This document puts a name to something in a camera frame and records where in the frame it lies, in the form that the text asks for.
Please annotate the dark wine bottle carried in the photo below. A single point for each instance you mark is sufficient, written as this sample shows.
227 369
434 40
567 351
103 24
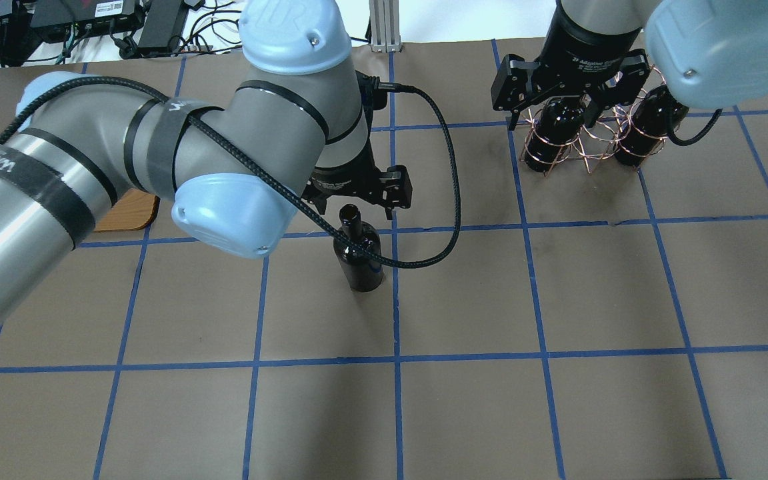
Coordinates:
362 273

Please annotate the copper wire bottle basket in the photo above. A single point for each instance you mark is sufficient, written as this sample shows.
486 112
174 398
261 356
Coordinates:
596 145

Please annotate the wooden tray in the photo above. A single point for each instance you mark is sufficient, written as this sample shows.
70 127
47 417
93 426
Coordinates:
135 211

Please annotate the aluminium frame post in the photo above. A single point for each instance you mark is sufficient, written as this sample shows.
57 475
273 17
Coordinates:
384 27

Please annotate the black power adapter brick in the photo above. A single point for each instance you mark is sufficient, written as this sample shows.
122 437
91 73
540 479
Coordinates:
162 29

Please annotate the dark wine bottle in basket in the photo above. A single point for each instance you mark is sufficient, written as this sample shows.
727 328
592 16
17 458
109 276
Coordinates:
553 132

